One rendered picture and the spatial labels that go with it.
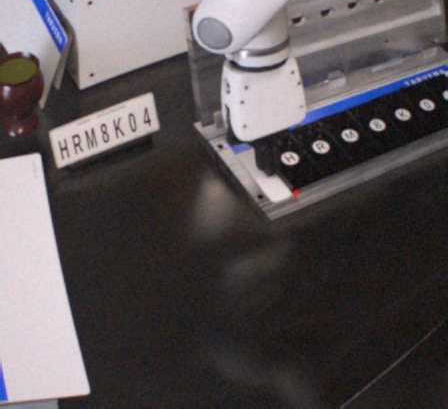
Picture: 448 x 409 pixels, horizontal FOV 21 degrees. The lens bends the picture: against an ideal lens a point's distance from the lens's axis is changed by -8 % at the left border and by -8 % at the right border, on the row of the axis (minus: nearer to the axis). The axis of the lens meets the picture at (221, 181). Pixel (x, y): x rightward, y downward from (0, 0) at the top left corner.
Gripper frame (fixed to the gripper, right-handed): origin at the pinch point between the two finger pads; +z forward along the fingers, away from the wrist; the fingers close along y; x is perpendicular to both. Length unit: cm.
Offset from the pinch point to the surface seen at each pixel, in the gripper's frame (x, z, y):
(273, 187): -2.2, 3.2, -0.7
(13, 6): 48, -11, -18
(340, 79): 10.4, -0.9, 18.5
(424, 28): 10.3, -5.2, 35.5
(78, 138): 15.9, -2.6, -20.0
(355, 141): -1.2, 1.7, 13.2
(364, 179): -6.8, 3.9, 10.9
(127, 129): 15.6, -1.2, -12.7
